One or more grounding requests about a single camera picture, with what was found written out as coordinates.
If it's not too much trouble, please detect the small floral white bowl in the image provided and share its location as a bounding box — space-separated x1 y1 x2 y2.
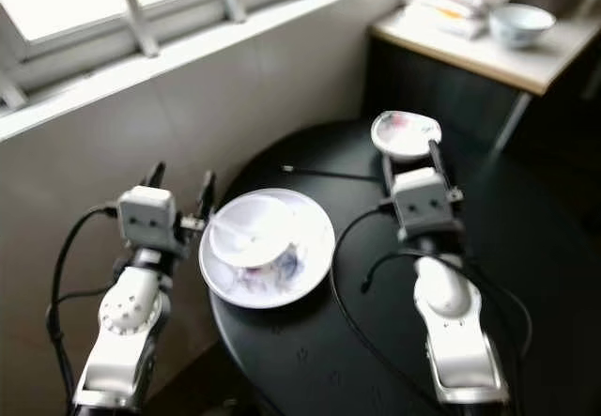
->
370 110 443 162

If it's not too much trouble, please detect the small plain white bowl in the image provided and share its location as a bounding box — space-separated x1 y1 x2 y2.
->
208 193 297 269

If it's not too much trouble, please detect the white floral plate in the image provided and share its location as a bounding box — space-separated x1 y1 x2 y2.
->
198 187 336 310

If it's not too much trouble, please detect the white spoon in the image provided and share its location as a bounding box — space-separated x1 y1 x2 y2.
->
225 232 270 249

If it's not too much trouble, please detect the black wooden-top side table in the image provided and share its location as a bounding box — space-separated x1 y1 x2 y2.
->
366 1 601 173

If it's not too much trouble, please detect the stack of magazines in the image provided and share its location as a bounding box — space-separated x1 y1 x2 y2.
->
404 0 515 41

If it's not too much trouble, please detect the blue patterned white bowl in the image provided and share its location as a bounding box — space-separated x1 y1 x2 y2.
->
488 3 557 51

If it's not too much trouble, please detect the black round table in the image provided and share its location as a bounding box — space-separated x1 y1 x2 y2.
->
208 118 601 416

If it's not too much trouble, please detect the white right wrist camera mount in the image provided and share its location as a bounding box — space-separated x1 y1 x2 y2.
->
392 167 464 241

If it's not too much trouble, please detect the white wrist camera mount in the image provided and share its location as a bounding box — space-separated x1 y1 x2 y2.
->
392 167 464 241
117 185 181 253

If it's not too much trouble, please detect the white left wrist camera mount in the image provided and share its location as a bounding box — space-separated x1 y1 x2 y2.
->
117 185 181 253

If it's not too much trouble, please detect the white window frame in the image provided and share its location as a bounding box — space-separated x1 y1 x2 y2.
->
0 0 409 145

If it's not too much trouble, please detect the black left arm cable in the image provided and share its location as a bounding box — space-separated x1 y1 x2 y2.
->
44 205 123 408

